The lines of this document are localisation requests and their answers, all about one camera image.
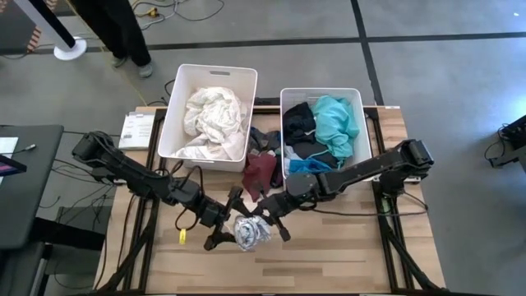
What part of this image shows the maroon garment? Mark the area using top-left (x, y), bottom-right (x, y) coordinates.
top-left (242, 152), bottom-right (278, 202)

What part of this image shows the white perforated plastic bin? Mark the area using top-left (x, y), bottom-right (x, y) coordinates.
top-left (279, 86), bottom-right (374, 191)
top-left (157, 63), bottom-right (259, 173)

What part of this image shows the thin yellow floor cable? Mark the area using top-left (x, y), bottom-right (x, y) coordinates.
top-left (122, 76), bottom-right (145, 102)

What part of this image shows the tablet screen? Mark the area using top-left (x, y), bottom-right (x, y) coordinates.
top-left (0, 154), bottom-right (28, 178)

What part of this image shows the black desk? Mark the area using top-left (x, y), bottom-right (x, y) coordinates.
top-left (0, 124), bottom-right (66, 252)

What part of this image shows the dark hazard-striped panel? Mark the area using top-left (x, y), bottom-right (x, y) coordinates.
top-left (0, 0), bottom-right (45, 55)
top-left (44, 0), bottom-right (75, 17)

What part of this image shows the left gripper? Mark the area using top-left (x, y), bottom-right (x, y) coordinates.
top-left (199, 187), bottom-right (255, 252)

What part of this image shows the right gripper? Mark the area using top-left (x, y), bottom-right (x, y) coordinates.
top-left (251, 191), bottom-right (317, 243)

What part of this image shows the white leaf-patterned cloth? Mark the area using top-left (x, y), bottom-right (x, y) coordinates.
top-left (233, 214), bottom-right (273, 252)

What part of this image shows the yellow extension cord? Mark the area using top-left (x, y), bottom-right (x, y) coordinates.
top-left (135, 0), bottom-right (162, 20)

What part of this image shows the black desk foot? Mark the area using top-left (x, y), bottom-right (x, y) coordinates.
top-left (30, 216), bottom-right (107, 252)

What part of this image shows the bright blue garment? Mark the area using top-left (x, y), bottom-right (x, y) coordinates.
top-left (288, 158), bottom-right (339, 176)

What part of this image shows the white paper booklet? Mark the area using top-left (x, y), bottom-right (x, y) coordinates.
top-left (118, 113), bottom-right (156, 151)

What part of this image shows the black floor device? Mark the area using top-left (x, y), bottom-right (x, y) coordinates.
top-left (483, 113), bottom-right (526, 170)

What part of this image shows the grey cable plug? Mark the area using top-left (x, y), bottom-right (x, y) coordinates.
top-left (11, 143), bottom-right (38, 156)

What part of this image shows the light blue shirt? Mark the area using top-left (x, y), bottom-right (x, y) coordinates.
top-left (283, 143), bottom-right (298, 176)

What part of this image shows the white pole stand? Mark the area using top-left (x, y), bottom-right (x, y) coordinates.
top-left (12, 0), bottom-right (88, 62)

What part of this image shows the grey garment with label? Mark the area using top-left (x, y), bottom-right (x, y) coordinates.
top-left (247, 127), bottom-right (282, 156)

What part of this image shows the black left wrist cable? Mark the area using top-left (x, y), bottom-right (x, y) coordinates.
top-left (174, 164), bottom-right (205, 231)

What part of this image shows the white crinkled cloth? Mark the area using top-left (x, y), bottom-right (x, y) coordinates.
top-left (182, 86), bottom-right (249, 145)

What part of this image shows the white paper sheet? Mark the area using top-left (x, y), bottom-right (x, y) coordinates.
top-left (0, 136), bottom-right (20, 157)

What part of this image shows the grey floor cable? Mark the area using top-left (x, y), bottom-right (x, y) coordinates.
top-left (135, 0), bottom-right (226, 32)

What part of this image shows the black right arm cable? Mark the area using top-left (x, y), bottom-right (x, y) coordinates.
top-left (311, 191), bottom-right (429, 218)

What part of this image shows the person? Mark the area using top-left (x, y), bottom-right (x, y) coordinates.
top-left (68, 0), bottom-right (155, 80)

